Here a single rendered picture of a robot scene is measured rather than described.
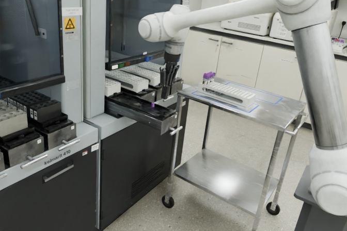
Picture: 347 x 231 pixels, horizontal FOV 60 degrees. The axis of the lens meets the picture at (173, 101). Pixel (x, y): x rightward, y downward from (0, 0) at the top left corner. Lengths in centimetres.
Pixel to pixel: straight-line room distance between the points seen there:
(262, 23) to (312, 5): 261
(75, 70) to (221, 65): 263
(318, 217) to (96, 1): 123
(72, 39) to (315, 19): 89
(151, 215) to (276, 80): 217
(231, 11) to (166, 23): 25
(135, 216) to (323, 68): 147
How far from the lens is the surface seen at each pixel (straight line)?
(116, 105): 150
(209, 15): 117
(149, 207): 210
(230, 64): 371
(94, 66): 142
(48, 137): 125
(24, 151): 121
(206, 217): 209
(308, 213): 135
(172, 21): 119
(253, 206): 183
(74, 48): 133
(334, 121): 101
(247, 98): 156
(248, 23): 359
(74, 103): 140
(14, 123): 124
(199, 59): 389
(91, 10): 136
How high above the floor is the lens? 140
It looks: 22 degrees down
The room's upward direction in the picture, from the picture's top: 6 degrees clockwise
